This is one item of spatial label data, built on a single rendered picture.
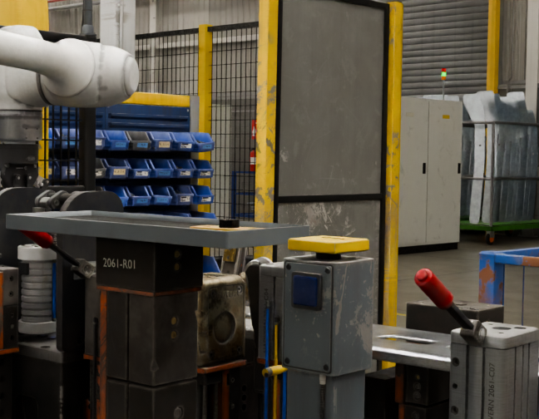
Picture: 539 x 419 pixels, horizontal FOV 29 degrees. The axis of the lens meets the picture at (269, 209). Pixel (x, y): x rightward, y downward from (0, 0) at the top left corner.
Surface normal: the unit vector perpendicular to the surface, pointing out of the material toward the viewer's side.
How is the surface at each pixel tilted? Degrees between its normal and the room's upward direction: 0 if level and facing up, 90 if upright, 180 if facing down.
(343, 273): 90
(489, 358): 90
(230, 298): 90
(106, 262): 90
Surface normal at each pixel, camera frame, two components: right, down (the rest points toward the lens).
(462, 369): -0.64, 0.03
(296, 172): 0.72, 0.07
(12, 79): -0.26, 0.09
